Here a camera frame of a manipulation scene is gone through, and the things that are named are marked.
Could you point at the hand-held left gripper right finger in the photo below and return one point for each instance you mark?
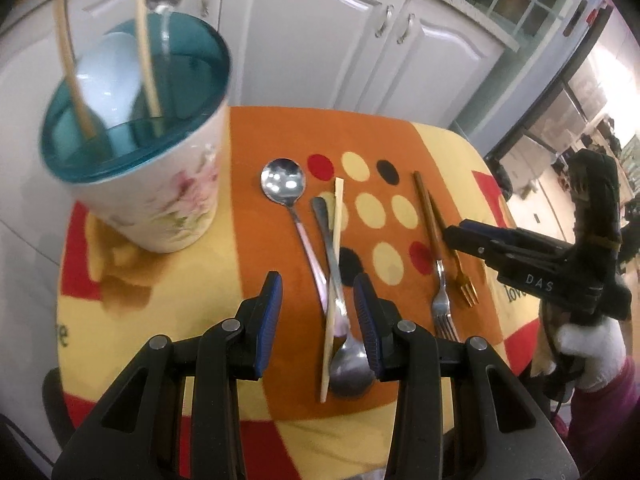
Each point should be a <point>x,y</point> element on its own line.
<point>364,325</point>

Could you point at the person's right hand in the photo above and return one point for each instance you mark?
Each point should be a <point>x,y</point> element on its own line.
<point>595,355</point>

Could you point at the floral cup with teal inside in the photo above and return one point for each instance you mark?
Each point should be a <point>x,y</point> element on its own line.
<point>175,200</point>

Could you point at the person's right forearm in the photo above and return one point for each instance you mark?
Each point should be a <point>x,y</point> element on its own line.
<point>605,425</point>

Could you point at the orange yellow printed cloth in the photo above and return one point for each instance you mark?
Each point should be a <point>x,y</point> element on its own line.
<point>260,135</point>

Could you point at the white ceramic spoon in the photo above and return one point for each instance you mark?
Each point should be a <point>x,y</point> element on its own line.
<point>112,75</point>

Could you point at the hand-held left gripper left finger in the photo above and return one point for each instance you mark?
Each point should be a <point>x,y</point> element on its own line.
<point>267,325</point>

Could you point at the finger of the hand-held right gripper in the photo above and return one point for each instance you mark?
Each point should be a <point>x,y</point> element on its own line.
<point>520,241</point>
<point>480,251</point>

